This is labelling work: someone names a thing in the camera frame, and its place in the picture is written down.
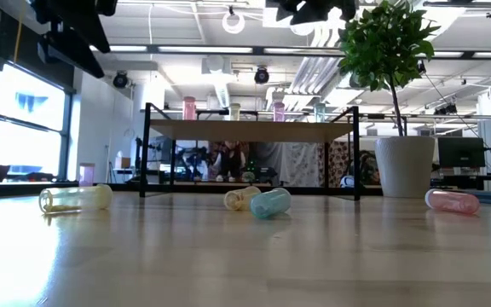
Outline white ceiling air duct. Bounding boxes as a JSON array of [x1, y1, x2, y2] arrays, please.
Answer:
[[200, 55, 234, 110]]

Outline patterned hanging cloth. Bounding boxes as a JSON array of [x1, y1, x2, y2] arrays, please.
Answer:
[[328, 140, 353, 188]]

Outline white hanging cloth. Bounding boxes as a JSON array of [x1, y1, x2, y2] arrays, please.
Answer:
[[279, 142, 321, 188]]

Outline black aluminium table frame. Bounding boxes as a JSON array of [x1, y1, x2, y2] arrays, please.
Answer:
[[0, 181, 491, 206]]

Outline green leafy plant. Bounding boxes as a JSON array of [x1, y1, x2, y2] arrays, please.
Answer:
[[337, 0, 442, 137]]

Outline wooden shelf black metal frame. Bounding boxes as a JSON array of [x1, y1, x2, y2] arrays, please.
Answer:
[[138, 101, 362, 201]]

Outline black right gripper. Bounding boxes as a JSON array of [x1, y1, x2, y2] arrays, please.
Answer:
[[266, 0, 357, 26]]

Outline long linear ceiling light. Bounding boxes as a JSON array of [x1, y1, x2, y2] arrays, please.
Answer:
[[90, 42, 491, 61]]

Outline white plant pot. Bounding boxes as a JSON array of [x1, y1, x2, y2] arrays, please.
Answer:
[[373, 135, 437, 200]]

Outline black computer monitor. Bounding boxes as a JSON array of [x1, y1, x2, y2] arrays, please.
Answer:
[[436, 136, 487, 170]]

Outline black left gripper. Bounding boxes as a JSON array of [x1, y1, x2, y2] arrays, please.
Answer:
[[30, 0, 118, 79]]

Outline white ring ceiling lamp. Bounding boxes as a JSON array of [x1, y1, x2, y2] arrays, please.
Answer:
[[221, 10, 246, 35]]

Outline person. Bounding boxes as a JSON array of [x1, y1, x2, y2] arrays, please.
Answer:
[[209, 140, 249, 182]]

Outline black ceiling spotlight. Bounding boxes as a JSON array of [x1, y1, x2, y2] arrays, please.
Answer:
[[253, 66, 271, 85], [112, 71, 130, 90]]

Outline red pill bottle white cap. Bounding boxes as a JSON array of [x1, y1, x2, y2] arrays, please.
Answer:
[[424, 188, 482, 217], [182, 96, 197, 121]]

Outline grey hanging cloth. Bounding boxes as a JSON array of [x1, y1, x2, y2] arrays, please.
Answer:
[[251, 142, 281, 185]]

